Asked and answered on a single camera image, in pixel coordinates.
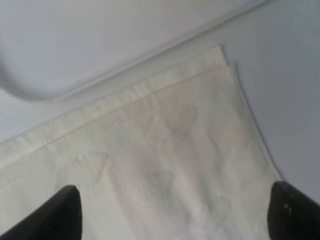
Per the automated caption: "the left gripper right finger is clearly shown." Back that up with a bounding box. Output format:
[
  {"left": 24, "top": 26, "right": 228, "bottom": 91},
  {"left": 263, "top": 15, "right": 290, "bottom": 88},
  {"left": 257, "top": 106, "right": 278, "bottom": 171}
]
[{"left": 267, "top": 181, "right": 320, "bottom": 240}]

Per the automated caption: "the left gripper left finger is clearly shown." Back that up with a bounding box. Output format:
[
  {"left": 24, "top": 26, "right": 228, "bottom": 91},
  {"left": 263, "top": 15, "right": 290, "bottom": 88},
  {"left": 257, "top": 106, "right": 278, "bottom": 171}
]
[{"left": 0, "top": 185, "right": 83, "bottom": 240}]

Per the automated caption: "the cream white towel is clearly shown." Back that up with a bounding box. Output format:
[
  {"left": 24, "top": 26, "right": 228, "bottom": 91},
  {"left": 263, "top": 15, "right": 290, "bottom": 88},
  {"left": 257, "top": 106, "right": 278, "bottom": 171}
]
[{"left": 0, "top": 46, "right": 279, "bottom": 240}]

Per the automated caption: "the white rectangular plastic tray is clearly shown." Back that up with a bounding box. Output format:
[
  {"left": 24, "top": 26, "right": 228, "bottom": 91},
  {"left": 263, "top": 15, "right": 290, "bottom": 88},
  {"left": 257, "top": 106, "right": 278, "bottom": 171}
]
[{"left": 0, "top": 0, "right": 261, "bottom": 102}]

